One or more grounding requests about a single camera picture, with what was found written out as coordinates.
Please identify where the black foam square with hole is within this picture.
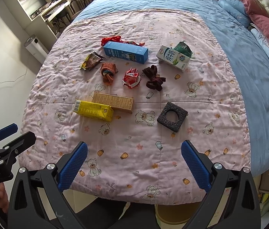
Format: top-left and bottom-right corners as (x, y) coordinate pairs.
(157, 102), (188, 132)

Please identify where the brown cardboard box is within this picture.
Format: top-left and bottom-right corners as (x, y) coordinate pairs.
(92, 93), (135, 114)

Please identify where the dark maroon sock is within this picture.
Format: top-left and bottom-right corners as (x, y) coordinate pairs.
(142, 65), (166, 92)

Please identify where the white milk carton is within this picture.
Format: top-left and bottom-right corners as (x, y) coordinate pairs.
(156, 46), (190, 72)

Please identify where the brown snack wrapper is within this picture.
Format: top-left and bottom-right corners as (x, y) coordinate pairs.
(80, 52), (105, 71)

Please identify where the green snack bag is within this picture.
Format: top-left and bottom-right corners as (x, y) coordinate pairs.
(173, 41), (192, 58)

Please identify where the tan trash bin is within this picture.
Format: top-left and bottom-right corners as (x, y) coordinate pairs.
(155, 202), (200, 229)

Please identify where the person's left hand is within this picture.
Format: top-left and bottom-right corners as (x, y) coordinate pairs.
(0, 182), (9, 214)

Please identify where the white air purifier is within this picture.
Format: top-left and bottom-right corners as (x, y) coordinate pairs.
(24, 35), (49, 64)

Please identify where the blue bed sheet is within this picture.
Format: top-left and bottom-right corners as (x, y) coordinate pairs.
(77, 0), (269, 176)

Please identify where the orange brown sock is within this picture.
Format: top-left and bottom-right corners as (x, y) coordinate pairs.
(100, 63), (118, 86)

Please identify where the pink bear-print quilt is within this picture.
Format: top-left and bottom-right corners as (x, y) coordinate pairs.
(19, 9), (251, 205)

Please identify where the crumpled red snack wrapper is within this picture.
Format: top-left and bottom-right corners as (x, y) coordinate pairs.
(122, 68), (141, 88)

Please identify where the white desk with shelves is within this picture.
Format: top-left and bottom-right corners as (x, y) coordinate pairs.
(3, 0), (78, 50)

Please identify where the long blue box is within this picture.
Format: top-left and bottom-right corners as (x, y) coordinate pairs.
(103, 41), (148, 64)

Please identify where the folded light blue blanket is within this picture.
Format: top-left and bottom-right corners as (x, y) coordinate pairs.
(250, 23), (269, 59)

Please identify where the red sock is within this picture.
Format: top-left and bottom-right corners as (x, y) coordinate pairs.
(101, 36), (122, 46)

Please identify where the red candy wrapper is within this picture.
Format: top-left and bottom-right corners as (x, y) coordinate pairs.
(121, 40), (145, 47)

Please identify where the blue pillow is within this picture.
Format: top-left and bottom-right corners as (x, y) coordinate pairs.
(218, 0), (251, 28)

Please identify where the upper maroon pillow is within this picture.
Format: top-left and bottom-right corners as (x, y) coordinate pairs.
(240, 0), (269, 18)

